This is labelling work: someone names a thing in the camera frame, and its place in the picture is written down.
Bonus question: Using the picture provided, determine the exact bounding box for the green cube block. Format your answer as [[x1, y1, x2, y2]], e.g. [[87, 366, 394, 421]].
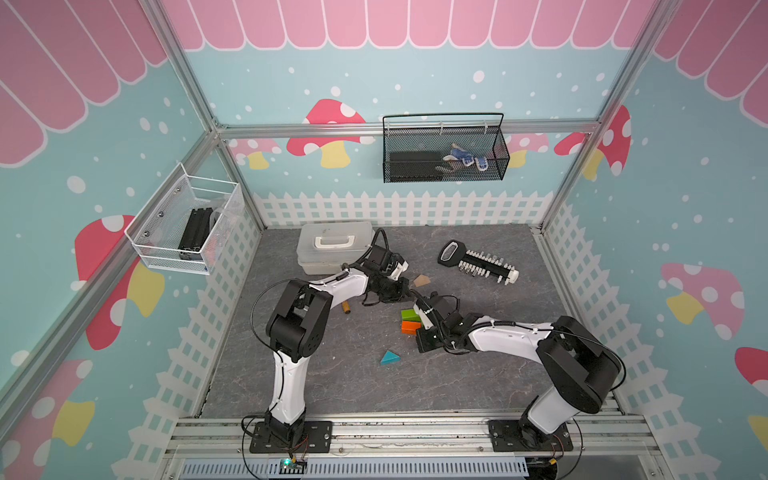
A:
[[401, 309, 421, 323]]

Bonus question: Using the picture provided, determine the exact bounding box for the natural wooden triangle block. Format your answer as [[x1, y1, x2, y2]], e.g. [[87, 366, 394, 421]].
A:
[[412, 275, 431, 288]]

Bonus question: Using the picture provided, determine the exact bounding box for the teal triangle block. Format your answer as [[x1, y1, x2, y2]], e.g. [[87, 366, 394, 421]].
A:
[[380, 351, 401, 365]]

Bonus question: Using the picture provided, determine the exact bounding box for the orange cube block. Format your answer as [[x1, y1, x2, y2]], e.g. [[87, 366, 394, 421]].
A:
[[401, 321, 423, 335]]

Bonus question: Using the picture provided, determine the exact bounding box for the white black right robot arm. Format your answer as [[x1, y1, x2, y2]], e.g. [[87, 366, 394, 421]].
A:
[[414, 306, 626, 451]]

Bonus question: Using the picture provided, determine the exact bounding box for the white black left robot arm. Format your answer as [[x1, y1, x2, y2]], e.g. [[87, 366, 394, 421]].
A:
[[264, 267, 410, 448]]

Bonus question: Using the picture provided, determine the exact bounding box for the translucent white plastic toolbox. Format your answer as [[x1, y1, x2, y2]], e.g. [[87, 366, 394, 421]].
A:
[[296, 221, 374, 275]]

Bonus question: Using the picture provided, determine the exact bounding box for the blue white item in basket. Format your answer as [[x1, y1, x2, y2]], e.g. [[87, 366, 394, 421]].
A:
[[443, 143, 489, 172]]

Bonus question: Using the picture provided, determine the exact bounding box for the black box in white basket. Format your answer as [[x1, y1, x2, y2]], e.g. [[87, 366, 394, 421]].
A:
[[178, 208, 214, 261]]

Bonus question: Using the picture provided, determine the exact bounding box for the black wire wall basket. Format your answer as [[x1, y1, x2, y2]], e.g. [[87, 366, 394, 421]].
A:
[[381, 112, 510, 183]]

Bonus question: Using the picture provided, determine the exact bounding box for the white wire wall basket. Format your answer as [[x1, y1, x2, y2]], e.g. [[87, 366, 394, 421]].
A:
[[124, 164, 245, 275]]

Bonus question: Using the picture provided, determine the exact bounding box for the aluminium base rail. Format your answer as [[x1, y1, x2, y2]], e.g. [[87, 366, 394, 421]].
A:
[[155, 402, 673, 479]]

